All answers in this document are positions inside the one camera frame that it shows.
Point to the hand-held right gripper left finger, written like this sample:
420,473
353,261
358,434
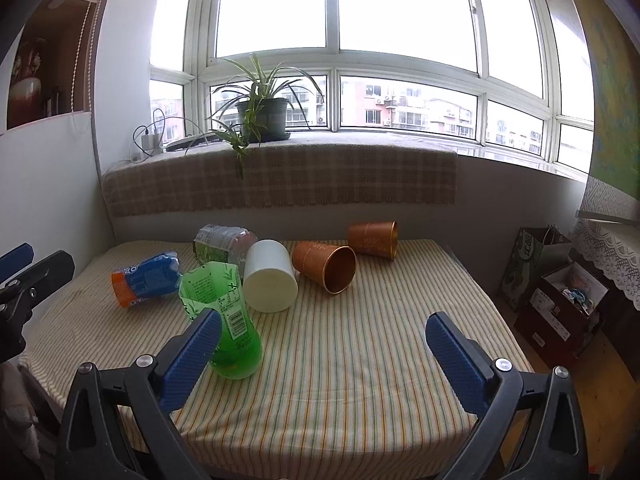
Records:
192,355

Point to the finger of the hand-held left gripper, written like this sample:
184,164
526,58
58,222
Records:
47,269
15,256

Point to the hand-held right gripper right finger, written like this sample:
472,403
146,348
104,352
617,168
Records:
455,360

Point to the green plastic bottle cup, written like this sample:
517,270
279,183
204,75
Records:
235,340

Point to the blue orange plastic bottle cup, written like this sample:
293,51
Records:
147,277

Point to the white cup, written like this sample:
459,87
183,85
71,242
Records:
270,280

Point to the clear green label bottle cup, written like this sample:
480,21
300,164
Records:
220,242

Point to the copper orange cup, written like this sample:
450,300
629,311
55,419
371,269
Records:
315,260
372,237

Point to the beige cloth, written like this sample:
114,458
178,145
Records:
17,415

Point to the dark red cardboard box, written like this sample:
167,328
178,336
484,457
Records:
550,325

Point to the green paper bag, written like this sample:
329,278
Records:
530,265

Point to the white lace cloth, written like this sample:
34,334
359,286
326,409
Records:
612,250

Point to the black flat device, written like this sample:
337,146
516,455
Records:
192,141

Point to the plaid blanket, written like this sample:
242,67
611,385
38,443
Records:
325,177

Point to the potted spider plant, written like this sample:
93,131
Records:
262,117

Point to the wall hanging scroll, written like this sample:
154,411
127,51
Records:
612,110

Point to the white window frame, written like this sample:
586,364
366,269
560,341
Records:
332,62

